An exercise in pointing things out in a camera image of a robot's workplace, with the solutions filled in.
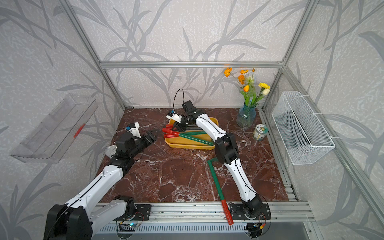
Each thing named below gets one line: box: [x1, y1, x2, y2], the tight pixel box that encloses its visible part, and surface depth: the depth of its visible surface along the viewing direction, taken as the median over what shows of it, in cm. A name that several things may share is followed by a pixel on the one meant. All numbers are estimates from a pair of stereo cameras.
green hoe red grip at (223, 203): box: [207, 157, 234, 226], surface depth 78 cm
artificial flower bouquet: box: [224, 67, 271, 107], surface depth 97 cm
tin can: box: [104, 145, 118, 156], surface depth 92 cm
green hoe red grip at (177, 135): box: [163, 133, 215, 146], surface depth 95 cm
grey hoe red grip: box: [185, 124, 204, 131], surface depth 77 cm
